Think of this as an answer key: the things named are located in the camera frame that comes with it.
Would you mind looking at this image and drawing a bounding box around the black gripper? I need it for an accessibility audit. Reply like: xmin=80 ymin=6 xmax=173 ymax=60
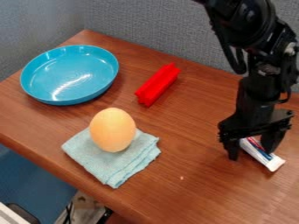
xmin=219 ymin=78 xmax=293 ymax=161

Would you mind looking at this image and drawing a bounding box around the white toothpaste tube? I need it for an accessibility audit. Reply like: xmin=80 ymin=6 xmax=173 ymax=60
xmin=239 ymin=136 xmax=285 ymax=172

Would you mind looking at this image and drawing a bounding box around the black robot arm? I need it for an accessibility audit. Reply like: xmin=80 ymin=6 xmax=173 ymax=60
xmin=192 ymin=0 xmax=299 ymax=160

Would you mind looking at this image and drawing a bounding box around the blue plastic plate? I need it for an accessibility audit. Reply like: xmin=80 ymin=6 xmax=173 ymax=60
xmin=20 ymin=45 xmax=119 ymax=106

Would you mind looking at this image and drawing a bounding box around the red plastic block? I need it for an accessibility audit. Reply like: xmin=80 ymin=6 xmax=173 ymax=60
xmin=135 ymin=63 xmax=180 ymax=107

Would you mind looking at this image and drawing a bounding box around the light blue folded cloth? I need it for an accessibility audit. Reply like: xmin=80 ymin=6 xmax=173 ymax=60
xmin=61 ymin=129 xmax=161 ymax=189

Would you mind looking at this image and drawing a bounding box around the orange egg-shaped ball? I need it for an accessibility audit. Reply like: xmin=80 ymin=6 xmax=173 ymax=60
xmin=88 ymin=108 xmax=136 ymax=152

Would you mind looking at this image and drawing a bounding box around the white object at corner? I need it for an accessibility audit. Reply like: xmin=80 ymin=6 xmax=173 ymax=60
xmin=0 ymin=202 xmax=28 ymax=224

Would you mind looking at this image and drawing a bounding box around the black cable under table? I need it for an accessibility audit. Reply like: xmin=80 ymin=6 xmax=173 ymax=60
xmin=63 ymin=200 xmax=76 ymax=224

